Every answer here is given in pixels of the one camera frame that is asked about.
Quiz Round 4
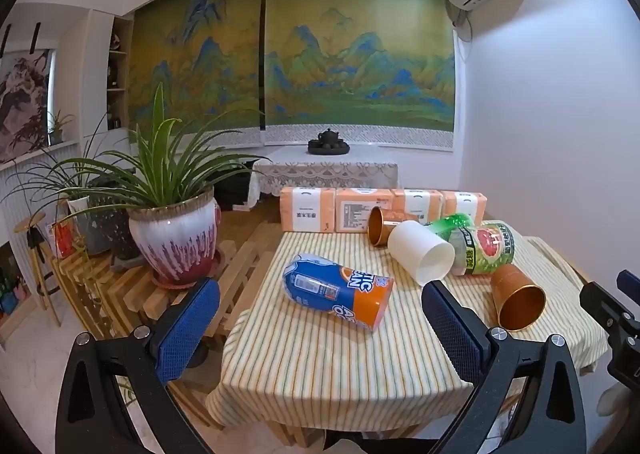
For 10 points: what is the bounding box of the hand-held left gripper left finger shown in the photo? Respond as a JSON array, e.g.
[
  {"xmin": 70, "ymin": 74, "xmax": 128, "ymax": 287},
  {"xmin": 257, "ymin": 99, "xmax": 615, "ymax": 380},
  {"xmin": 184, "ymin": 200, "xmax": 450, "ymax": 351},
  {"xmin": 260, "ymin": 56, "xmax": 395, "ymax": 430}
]
[{"xmin": 55, "ymin": 278, "xmax": 222, "ymax": 454}]

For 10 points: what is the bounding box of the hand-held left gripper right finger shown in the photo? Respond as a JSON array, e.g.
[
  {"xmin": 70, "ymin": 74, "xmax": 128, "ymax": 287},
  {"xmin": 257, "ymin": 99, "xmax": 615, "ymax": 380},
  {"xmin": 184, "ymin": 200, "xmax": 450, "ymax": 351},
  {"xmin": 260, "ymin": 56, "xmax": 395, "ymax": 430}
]
[{"xmin": 421, "ymin": 279, "xmax": 587, "ymax": 454}]

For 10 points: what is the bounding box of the blue and orange cup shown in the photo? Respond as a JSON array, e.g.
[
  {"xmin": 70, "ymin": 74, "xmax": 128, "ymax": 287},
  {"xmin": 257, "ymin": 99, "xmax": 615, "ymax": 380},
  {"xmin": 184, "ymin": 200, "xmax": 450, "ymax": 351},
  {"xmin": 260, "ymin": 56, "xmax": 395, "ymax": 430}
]
[{"xmin": 282, "ymin": 254, "xmax": 395, "ymax": 333}]

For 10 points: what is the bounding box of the copper metal cup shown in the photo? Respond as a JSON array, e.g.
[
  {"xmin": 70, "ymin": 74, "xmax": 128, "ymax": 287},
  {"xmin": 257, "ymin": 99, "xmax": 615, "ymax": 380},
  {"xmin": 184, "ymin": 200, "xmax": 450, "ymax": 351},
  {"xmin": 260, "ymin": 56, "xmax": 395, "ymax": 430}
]
[
  {"xmin": 367, "ymin": 206, "xmax": 421, "ymax": 247},
  {"xmin": 490, "ymin": 264, "xmax": 547, "ymax": 331}
]

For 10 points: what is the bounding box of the green red-label cup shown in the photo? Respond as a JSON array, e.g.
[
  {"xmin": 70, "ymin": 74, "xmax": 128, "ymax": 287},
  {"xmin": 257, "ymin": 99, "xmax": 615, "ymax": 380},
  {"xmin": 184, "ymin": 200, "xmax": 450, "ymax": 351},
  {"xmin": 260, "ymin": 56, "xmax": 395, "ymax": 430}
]
[{"xmin": 448, "ymin": 221, "xmax": 516, "ymax": 277}]

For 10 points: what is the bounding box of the white cup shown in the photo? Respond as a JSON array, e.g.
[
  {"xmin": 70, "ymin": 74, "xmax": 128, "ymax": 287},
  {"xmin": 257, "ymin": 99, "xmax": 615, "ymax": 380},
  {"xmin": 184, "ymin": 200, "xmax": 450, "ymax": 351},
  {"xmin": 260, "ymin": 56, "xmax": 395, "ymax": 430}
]
[{"xmin": 388, "ymin": 220, "xmax": 456, "ymax": 285}]

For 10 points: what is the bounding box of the wooden slatted plant rack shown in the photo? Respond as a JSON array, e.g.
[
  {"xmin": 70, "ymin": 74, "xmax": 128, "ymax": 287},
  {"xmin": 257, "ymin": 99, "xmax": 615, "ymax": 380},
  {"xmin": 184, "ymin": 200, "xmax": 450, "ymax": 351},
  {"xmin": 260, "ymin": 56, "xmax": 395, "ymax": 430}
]
[{"xmin": 50, "ymin": 221, "xmax": 286, "ymax": 430}]

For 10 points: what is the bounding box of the plant in white purple pot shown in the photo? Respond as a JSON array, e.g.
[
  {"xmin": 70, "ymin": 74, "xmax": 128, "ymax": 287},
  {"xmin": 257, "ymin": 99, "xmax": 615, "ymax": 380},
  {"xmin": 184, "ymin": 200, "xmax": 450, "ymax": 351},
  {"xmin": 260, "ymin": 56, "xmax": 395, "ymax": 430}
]
[{"xmin": 47, "ymin": 82, "xmax": 273, "ymax": 285}]

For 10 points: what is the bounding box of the green plastic bottle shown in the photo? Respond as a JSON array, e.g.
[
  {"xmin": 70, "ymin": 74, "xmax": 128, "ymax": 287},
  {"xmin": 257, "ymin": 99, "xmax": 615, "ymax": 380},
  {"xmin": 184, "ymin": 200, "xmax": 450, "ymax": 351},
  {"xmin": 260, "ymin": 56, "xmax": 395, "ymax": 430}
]
[{"xmin": 422, "ymin": 213, "xmax": 477, "ymax": 241}]

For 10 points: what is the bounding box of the plant in dark speckled pot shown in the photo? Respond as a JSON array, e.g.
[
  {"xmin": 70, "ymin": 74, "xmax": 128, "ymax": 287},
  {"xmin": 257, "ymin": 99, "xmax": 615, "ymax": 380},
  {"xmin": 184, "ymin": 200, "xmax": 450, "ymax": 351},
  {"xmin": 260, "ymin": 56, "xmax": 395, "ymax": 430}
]
[{"xmin": 87, "ymin": 176, "xmax": 142, "ymax": 261}]

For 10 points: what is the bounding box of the striped tablecloth table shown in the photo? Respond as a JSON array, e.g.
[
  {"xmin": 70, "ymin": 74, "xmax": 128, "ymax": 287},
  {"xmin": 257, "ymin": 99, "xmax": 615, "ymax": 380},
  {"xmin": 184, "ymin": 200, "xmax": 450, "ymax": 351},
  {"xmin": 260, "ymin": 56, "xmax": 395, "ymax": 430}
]
[{"xmin": 205, "ymin": 221, "xmax": 608, "ymax": 435}]

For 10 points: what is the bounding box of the plant in small white pot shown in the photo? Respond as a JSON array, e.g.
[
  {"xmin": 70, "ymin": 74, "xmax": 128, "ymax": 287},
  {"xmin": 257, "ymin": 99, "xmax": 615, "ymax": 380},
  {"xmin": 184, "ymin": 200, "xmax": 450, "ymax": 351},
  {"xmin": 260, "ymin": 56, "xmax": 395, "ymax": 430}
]
[{"xmin": 2, "ymin": 154, "xmax": 110, "ymax": 255}]

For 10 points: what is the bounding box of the red bag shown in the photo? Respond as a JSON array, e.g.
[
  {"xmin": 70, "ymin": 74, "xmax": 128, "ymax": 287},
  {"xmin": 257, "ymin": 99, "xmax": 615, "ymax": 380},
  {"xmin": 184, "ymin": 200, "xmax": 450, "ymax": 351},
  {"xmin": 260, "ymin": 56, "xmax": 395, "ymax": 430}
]
[{"xmin": 54, "ymin": 221, "xmax": 77, "ymax": 257}]

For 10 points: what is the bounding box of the wooden stool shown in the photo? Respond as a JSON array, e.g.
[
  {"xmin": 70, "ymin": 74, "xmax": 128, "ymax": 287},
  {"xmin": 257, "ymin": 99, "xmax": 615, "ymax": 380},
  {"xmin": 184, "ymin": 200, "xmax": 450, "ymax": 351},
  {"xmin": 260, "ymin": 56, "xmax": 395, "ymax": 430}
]
[{"xmin": 14, "ymin": 214, "xmax": 63, "ymax": 327}]

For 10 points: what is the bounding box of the lace cloth covered table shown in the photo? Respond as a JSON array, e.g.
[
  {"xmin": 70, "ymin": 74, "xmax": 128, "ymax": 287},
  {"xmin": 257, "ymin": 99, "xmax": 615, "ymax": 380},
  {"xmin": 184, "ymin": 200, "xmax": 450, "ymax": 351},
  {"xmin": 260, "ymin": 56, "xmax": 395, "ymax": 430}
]
[{"xmin": 250, "ymin": 146, "xmax": 400, "ymax": 197}]

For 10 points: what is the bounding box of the black tea tray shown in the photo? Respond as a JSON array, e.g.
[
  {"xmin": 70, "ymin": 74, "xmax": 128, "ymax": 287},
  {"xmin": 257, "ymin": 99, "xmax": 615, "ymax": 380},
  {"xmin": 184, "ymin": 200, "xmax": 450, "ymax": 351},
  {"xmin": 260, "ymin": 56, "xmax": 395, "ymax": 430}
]
[{"xmin": 306, "ymin": 138, "xmax": 351, "ymax": 155}]

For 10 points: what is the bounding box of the small potted plant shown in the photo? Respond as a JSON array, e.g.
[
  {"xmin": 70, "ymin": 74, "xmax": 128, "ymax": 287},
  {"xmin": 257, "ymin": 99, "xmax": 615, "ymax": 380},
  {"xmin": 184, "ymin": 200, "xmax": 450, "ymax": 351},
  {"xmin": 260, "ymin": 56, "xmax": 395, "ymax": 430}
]
[{"xmin": 46, "ymin": 110, "xmax": 76, "ymax": 145}]

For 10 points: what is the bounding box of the narrow landscape roller blind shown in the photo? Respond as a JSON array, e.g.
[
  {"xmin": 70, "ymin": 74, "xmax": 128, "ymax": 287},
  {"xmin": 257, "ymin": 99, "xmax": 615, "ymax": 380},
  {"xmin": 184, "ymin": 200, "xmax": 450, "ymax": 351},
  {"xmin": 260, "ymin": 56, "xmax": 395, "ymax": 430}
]
[{"xmin": 127, "ymin": 0, "xmax": 266, "ymax": 147}]

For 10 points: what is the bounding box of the wide landscape roller blind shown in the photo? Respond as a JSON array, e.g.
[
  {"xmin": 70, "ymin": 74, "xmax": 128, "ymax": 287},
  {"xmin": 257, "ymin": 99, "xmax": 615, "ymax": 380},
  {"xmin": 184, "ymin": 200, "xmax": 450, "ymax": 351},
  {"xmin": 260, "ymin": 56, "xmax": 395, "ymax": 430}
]
[{"xmin": 263, "ymin": 0, "xmax": 456, "ymax": 151}]

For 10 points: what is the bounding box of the wooden wall shelf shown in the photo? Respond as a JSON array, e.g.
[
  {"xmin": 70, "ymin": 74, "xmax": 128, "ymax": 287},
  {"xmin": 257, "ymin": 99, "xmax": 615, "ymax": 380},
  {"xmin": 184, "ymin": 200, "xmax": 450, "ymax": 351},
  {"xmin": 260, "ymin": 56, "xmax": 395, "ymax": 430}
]
[{"xmin": 106, "ymin": 16, "xmax": 135, "ymax": 132}]

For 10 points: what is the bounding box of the ink wall painting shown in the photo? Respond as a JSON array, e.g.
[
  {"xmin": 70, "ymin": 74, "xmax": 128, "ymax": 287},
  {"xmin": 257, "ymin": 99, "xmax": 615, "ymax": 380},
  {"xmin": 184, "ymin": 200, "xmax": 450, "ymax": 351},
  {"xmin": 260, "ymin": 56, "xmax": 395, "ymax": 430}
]
[{"xmin": 0, "ymin": 50, "xmax": 53, "ymax": 165}]

